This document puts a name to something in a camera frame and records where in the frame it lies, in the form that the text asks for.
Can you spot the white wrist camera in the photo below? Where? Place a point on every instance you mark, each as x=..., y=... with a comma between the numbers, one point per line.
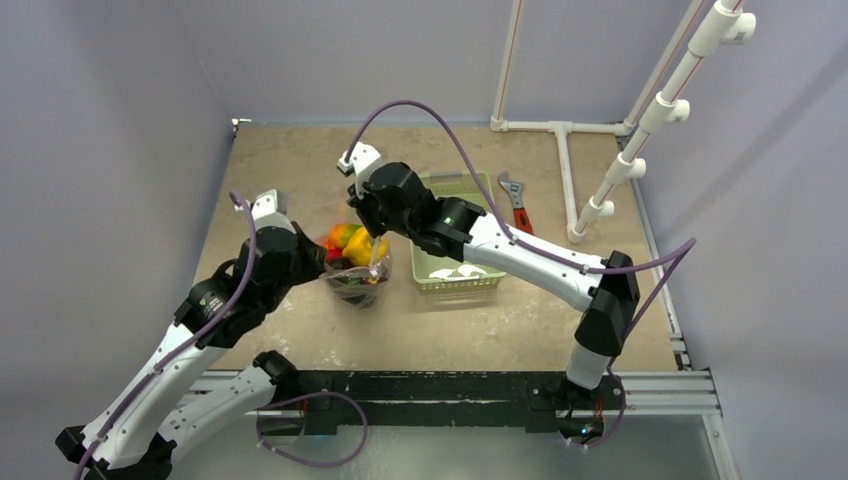
x=360, y=161
x=270, y=210

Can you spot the clear zip top bag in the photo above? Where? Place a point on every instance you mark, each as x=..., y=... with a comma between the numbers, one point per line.
x=359, y=287

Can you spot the red toy tomato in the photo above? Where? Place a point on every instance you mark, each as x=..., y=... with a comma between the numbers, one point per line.
x=335, y=259

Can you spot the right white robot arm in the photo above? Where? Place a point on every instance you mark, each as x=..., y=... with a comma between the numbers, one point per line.
x=604, y=290

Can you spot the green orange toy mango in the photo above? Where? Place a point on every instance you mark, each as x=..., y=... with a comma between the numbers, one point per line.
x=340, y=235

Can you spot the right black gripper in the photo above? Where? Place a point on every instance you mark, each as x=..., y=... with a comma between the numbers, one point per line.
x=370, y=216

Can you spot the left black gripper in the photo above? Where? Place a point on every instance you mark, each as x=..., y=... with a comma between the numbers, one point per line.
x=315, y=254

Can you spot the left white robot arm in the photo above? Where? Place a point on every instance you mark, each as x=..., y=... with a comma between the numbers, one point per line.
x=132, y=439

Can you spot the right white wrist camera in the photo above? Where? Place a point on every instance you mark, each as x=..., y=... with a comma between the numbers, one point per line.
x=360, y=161

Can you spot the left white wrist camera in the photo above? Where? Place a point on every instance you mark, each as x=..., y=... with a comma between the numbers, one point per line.
x=270, y=210

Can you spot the grey adjustable wrench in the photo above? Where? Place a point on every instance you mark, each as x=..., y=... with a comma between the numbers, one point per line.
x=515, y=191

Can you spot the yellow toy bell pepper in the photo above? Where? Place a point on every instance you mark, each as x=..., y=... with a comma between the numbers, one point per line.
x=362, y=250

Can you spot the green plastic basket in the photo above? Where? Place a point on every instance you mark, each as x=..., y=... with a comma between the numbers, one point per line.
x=441, y=276

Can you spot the white pvc pipe frame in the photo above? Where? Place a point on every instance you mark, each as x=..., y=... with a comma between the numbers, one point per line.
x=706, y=26

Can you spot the black base bar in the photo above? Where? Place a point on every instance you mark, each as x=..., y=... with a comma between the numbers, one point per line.
x=534, y=401

